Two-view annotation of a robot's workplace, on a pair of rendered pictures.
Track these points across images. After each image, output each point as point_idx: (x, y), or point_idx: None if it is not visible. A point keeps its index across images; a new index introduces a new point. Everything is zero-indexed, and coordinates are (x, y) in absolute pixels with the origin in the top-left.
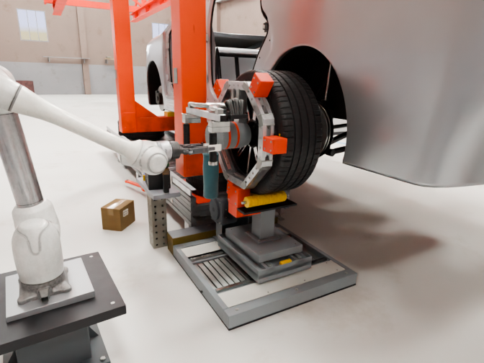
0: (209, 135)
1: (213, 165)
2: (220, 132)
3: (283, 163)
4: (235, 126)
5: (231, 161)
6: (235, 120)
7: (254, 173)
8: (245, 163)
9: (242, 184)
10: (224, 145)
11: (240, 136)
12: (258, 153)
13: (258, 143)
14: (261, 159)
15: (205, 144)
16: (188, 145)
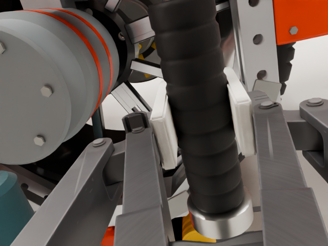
0: (191, 17)
1: (253, 216)
2: (62, 51)
3: (291, 70)
4: (76, 16)
5: (35, 174)
6: (33, 9)
7: (238, 143)
8: (62, 156)
9: (172, 205)
10: (91, 111)
11: (110, 52)
12: (248, 65)
13: (247, 28)
14: (273, 80)
15: (166, 114)
16: (167, 240)
